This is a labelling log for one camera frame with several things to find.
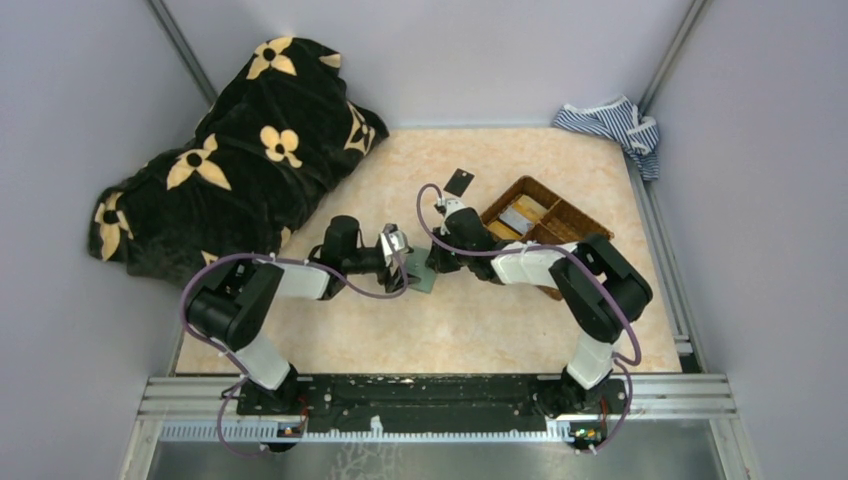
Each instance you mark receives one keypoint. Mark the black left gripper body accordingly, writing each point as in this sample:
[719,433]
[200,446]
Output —
[367,261]

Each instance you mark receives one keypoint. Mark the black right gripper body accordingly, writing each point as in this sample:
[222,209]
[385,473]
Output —
[448,262]

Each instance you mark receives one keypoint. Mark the green card holder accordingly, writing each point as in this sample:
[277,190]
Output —
[421,277]

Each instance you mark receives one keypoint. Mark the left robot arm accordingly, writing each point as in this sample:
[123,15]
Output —
[226,304]

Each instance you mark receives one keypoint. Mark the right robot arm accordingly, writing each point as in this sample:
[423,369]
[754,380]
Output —
[603,291]

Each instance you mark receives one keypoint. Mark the black card on table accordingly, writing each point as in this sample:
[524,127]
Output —
[458,183]

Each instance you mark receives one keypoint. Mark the silver card in basket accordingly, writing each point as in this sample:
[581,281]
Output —
[516,220]

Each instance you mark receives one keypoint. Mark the woven wicker divided basket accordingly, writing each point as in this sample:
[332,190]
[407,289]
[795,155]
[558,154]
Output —
[564,223]

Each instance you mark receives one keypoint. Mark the black floral blanket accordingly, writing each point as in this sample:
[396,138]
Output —
[280,137]

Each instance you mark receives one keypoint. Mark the blue striped cloth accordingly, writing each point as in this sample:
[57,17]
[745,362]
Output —
[621,121]

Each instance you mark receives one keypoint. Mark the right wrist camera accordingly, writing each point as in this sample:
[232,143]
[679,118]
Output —
[447,206]

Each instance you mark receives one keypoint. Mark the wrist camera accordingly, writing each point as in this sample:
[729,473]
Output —
[394,245]
[447,206]

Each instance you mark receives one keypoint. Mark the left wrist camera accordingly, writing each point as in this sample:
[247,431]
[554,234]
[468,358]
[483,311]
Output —
[394,245]

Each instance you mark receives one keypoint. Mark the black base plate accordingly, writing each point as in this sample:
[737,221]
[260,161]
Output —
[432,404]

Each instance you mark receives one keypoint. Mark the aluminium frame rail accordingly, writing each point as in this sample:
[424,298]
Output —
[203,409]

